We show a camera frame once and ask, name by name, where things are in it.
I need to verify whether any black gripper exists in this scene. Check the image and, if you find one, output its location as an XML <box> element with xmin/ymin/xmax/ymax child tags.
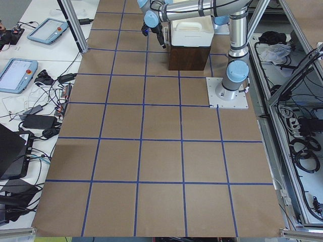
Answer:
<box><xmin>141</xmin><ymin>23</ymin><xmax>166</xmax><ymax>49</ymax></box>

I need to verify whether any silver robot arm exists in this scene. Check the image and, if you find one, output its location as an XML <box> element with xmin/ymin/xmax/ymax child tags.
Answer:
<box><xmin>137</xmin><ymin>1</ymin><xmax>249</xmax><ymax>101</ymax></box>

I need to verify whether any dark brown wooden cabinet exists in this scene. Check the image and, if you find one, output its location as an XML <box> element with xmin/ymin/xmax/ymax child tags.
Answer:
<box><xmin>169</xmin><ymin>45</ymin><xmax>211</xmax><ymax>71</ymax></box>

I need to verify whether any white plastic tray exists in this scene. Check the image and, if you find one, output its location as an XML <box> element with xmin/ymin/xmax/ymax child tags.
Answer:
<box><xmin>171</xmin><ymin>16</ymin><xmax>214</xmax><ymax>47</ymax></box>

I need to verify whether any upper teach pendant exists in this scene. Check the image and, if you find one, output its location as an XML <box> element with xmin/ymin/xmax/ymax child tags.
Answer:
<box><xmin>27</xmin><ymin>18</ymin><xmax>69</xmax><ymax>45</ymax></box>

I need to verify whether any teach pendant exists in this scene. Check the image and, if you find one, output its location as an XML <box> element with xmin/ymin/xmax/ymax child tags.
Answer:
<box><xmin>1</xmin><ymin>58</ymin><xmax>38</xmax><ymax>94</ymax></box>
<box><xmin>27</xmin><ymin>18</ymin><xmax>69</xmax><ymax>45</ymax></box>

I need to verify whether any white crumpled cloth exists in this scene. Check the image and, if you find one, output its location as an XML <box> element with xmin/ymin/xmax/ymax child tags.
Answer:
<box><xmin>259</xmin><ymin>44</ymin><xmax>291</xmax><ymax>65</ymax></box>

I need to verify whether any lower teach pendant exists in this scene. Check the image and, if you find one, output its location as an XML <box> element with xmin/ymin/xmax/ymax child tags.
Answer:
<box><xmin>1</xmin><ymin>58</ymin><xmax>38</xmax><ymax>94</ymax></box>

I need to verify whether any black power adapter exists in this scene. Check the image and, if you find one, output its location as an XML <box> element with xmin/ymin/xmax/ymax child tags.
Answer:
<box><xmin>22</xmin><ymin>114</ymin><xmax>57</xmax><ymax>130</ymax></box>

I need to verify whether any black laptop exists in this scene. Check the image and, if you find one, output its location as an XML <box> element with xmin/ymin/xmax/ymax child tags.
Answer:
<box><xmin>1</xmin><ymin>125</ymin><xmax>34</xmax><ymax>180</ymax></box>

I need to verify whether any aluminium frame post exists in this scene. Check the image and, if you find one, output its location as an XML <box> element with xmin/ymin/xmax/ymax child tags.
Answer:
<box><xmin>57</xmin><ymin>0</ymin><xmax>88</xmax><ymax>54</ymax></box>

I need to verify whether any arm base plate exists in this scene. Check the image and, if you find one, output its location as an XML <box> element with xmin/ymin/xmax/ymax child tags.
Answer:
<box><xmin>206</xmin><ymin>77</ymin><xmax>249</xmax><ymax>109</ymax></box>

